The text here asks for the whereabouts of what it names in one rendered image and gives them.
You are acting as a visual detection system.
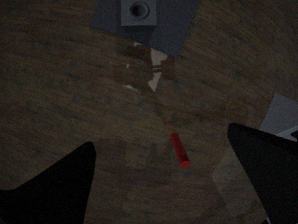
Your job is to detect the red peg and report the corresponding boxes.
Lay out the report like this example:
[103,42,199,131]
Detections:
[170,132,190,169]

